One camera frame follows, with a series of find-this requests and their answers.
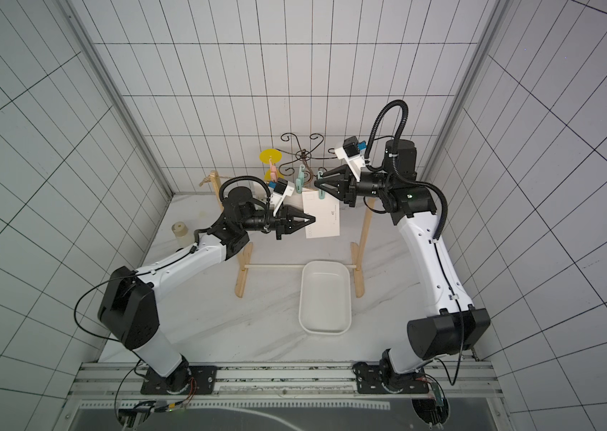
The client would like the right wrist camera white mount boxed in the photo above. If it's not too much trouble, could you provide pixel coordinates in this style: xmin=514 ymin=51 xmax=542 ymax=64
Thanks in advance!
xmin=334 ymin=136 xmax=366 ymax=181

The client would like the pink clothespin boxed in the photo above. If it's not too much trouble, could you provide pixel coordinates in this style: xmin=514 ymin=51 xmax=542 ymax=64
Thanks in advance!
xmin=269 ymin=163 xmax=278 ymax=189

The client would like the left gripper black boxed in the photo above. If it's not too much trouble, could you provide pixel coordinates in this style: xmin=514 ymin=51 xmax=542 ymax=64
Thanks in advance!
xmin=242 ymin=204 xmax=317 ymax=239

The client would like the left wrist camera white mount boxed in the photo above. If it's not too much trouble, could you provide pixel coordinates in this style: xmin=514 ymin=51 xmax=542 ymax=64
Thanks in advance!
xmin=269 ymin=179 xmax=295 ymax=216

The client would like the jute string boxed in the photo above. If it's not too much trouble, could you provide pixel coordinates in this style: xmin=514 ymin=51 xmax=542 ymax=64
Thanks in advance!
xmin=198 ymin=173 xmax=337 ymax=190

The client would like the white plastic tray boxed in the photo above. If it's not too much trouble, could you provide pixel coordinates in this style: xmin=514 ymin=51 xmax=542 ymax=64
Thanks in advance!
xmin=298 ymin=260 xmax=352 ymax=336

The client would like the wooden string rack frame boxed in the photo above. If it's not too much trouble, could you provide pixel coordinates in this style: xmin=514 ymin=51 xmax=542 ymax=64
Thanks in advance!
xmin=199 ymin=171 xmax=375 ymax=298

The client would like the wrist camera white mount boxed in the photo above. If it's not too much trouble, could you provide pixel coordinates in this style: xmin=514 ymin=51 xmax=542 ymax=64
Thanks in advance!
xmin=269 ymin=179 xmax=295 ymax=216
xmin=334 ymin=136 xmax=366 ymax=181

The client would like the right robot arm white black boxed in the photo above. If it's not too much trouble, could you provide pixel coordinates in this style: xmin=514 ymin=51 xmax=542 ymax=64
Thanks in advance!
xmin=314 ymin=100 xmax=491 ymax=393

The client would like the aluminium mounting rail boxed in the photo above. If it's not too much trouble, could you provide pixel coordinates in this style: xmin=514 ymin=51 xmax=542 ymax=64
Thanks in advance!
xmin=68 ymin=361 xmax=504 ymax=409

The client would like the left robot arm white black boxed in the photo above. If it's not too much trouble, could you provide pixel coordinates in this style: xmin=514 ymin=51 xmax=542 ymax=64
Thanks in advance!
xmin=98 ymin=175 xmax=316 ymax=394

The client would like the teal clothespin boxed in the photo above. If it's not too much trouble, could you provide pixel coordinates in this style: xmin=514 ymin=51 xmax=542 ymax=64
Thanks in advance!
xmin=315 ymin=169 xmax=325 ymax=199
xmin=296 ymin=164 xmax=306 ymax=194

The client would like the small beige jar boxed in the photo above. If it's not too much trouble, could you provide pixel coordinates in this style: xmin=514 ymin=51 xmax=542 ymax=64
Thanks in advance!
xmin=172 ymin=222 xmax=189 ymax=239

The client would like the black wire scroll stand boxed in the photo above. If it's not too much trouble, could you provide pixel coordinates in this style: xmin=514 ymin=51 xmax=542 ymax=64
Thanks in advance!
xmin=278 ymin=132 xmax=336 ymax=186

